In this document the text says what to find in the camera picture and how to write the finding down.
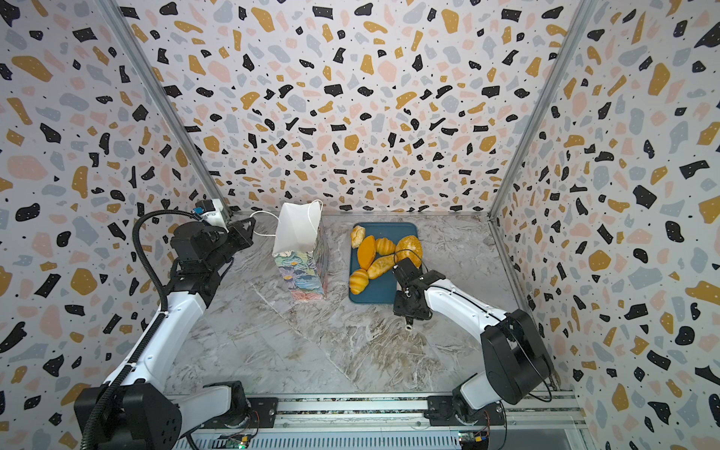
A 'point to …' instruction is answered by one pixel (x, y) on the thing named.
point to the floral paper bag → (300, 248)
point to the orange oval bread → (367, 250)
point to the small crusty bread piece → (357, 235)
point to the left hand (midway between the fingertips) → (252, 214)
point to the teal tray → (381, 290)
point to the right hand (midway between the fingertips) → (397, 306)
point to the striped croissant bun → (359, 280)
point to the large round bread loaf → (409, 247)
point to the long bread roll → (381, 265)
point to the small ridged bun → (384, 246)
